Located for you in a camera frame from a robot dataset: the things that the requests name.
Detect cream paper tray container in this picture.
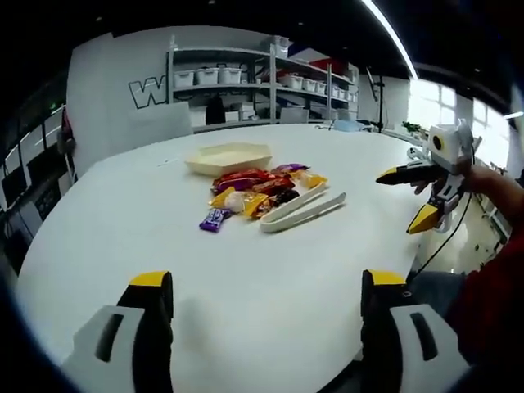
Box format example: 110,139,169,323
183,140,273,178

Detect black chair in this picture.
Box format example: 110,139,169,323
204,97,227,125

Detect white food tongs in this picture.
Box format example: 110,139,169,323
260,188,349,236

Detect person's arm, red sleeve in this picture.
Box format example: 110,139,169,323
445,239,524,364

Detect purple food snack bar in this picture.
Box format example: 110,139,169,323
198,207,232,233

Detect row of white storage bins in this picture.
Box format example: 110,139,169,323
173,64,358,103

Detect light blue cloth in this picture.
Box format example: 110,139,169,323
328,118,364,133

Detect black tripod stand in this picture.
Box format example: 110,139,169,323
365,64,389,134

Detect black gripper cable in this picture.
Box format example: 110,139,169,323
408,192,476,286

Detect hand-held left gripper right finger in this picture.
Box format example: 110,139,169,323
359,268,472,393

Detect white chair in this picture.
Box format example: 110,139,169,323
279,106,310,125

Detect pile of food snack packets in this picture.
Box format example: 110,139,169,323
209,163,330,223

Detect grey metal shelving unit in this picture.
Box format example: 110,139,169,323
165,35,360,126

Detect person's blue jeans leg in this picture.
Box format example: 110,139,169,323
408,271,467,318

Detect person's right hand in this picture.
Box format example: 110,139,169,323
412,165,500,197

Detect small green plant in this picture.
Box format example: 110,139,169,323
401,120,425,142

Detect ceiling light strip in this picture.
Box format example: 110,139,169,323
362,0,419,79

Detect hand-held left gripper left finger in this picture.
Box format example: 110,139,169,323
61,269,175,393

